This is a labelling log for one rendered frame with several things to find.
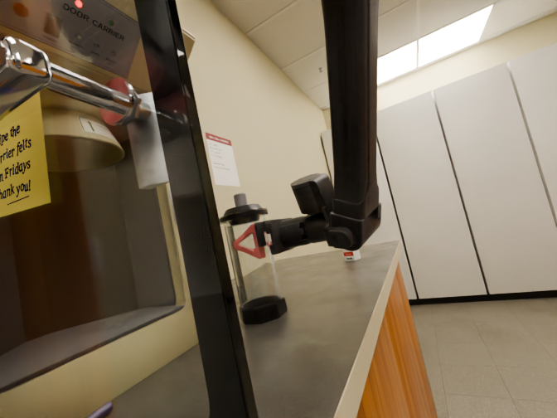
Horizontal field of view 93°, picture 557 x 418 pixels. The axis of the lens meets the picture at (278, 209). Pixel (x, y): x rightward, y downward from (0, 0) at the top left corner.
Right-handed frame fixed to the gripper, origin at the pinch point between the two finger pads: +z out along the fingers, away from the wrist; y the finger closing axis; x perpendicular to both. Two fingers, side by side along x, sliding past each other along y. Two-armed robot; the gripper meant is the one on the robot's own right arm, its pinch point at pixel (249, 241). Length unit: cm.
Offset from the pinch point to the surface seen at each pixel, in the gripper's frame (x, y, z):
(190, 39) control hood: -39.5, 11.4, -4.1
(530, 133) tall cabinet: -38, -270, -137
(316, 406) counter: 16.2, 24.9, -21.0
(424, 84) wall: -134, -314, -75
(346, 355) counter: 16.2, 15.4, -21.6
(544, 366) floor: 110, -158, -76
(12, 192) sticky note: -7.7, 40.3, -8.8
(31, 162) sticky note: -9.1, 40.1, -11.6
